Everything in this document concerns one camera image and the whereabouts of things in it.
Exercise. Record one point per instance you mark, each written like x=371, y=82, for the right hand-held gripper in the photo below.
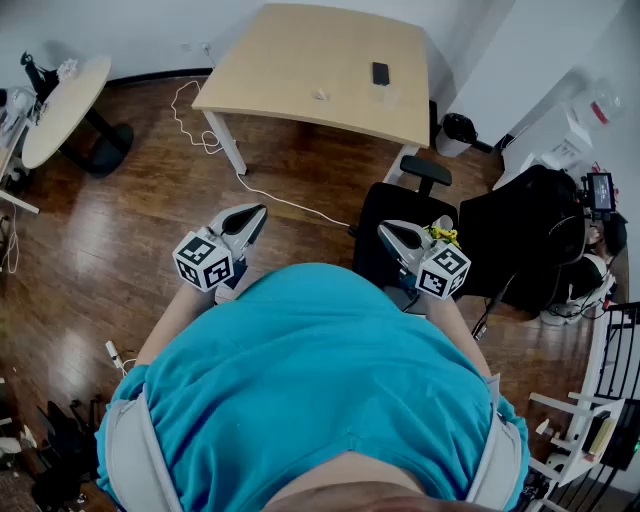
x=444, y=270

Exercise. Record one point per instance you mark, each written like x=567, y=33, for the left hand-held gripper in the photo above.
x=204, y=262

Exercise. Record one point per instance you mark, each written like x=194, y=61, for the small white item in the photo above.
x=320, y=94

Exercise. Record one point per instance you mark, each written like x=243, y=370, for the person's left forearm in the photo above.
x=172, y=320

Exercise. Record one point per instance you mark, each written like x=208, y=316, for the person's right forearm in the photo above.
x=455, y=330

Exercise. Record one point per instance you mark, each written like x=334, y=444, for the black office chair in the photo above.
x=395, y=210

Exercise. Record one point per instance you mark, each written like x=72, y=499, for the yellow artificial flowers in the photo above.
x=444, y=235

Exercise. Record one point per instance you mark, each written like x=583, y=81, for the white flower pot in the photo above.
x=443, y=222

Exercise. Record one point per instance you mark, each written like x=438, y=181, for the bin with black bag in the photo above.
x=457, y=132

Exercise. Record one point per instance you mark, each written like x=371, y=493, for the black high-back chair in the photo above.
x=520, y=240

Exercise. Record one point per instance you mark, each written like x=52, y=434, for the black phone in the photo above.
x=380, y=73

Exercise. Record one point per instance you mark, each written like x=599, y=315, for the person's blue shirt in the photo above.
x=310, y=375

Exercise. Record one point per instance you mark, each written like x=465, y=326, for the rectangular wooden table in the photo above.
x=310, y=55

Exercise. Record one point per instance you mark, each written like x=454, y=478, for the white cabinet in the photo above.
x=550, y=145

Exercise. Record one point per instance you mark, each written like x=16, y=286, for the white power strip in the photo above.
x=113, y=354

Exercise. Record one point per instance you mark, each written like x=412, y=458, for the small black monitor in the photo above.
x=600, y=192

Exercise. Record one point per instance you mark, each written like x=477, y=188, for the round wooden table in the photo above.
x=62, y=115

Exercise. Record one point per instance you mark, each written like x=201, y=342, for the transparent jar with red label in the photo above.
x=600, y=107

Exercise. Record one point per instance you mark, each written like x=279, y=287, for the black metal railing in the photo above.
x=622, y=350

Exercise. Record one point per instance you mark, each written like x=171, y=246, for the cluttered white desk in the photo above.
x=12, y=140

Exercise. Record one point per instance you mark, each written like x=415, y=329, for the white shelf rack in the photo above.
x=575, y=435

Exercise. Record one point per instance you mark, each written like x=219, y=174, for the black tripod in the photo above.
x=65, y=440

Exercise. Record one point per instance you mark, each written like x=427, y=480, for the white wall socket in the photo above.
x=196, y=47

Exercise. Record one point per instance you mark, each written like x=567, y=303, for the black camera stand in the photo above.
x=36, y=75

